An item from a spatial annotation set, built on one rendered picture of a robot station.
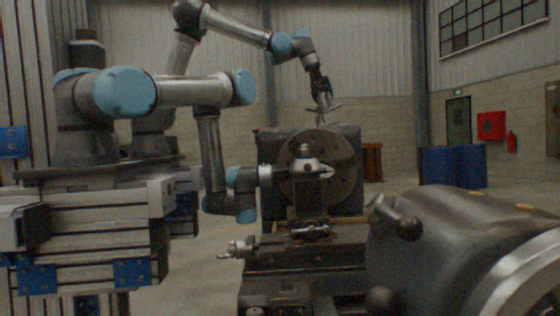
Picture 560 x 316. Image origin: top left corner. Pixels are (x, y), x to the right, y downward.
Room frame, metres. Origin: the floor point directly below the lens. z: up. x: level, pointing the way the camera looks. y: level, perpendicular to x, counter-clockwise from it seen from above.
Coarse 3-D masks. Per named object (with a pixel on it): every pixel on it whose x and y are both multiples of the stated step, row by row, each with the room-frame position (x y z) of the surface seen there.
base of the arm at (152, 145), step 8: (136, 136) 1.40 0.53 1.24; (144, 136) 1.40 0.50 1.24; (152, 136) 1.40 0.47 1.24; (160, 136) 1.43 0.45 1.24; (136, 144) 1.39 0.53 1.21; (144, 144) 1.39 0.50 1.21; (152, 144) 1.39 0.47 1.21; (160, 144) 1.42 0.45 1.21; (136, 152) 1.38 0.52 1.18; (144, 152) 1.38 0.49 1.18; (152, 152) 1.39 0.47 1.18; (160, 152) 1.40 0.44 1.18; (168, 152) 1.44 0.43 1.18
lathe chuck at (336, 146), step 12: (300, 132) 1.43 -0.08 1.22; (312, 132) 1.43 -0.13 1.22; (324, 132) 1.43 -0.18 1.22; (312, 144) 1.43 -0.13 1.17; (324, 144) 1.43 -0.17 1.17; (336, 144) 1.43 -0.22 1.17; (348, 144) 1.43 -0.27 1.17; (288, 156) 1.43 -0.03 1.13; (324, 156) 1.43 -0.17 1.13; (336, 156) 1.43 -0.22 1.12; (276, 168) 1.43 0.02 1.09; (348, 168) 1.43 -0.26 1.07; (336, 180) 1.43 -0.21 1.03; (348, 180) 1.43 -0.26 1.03; (288, 192) 1.43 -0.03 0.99; (336, 192) 1.43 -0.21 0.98; (348, 192) 1.43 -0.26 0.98
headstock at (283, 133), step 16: (272, 128) 1.63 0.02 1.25; (288, 128) 1.62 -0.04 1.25; (304, 128) 1.61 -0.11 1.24; (336, 128) 1.60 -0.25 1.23; (352, 128) 1.60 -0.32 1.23; (256, 144) 1.82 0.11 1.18; (272, 144) 1.59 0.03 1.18; (352, 144) 1.59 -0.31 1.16; (272, 160) 1.59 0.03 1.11; (272, 192) 1.59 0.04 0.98; (352, 192) 1.59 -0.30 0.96; (272, 208) 1.59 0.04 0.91; (336, 208) 1.59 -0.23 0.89; (352, 208) 1.59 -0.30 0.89
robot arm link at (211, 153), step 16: (192, 112) 1.29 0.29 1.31; (208, 112) 1.27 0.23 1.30; (208, 128) 1.28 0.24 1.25; (208, 144) 1.28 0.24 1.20; (208, 160) 1.28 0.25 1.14; (208, 176) 1.29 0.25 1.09; (224, 176) 1.32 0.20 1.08; (208, 192) 1.30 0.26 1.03; (224, 192) 1.31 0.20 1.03; (208, 208) 1.31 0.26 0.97
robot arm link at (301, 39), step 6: (300, 30) 1.55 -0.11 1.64; (306, 30) 1.57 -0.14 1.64; (294, 36) 1.56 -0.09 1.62; (300, 36) 1.55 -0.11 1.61; (306, 36) 1.56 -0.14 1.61; (294, 42) 1.56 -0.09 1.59; (300, 42) 1.55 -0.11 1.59; (306, 42) 1.55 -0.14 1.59; (294, 48) 1.55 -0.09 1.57; (300, 48) 1.56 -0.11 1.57; (306, 48) 1.55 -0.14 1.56; (312, 48) 1.56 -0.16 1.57; (300, 54) 1.57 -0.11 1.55; (306, 54) 1.56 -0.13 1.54
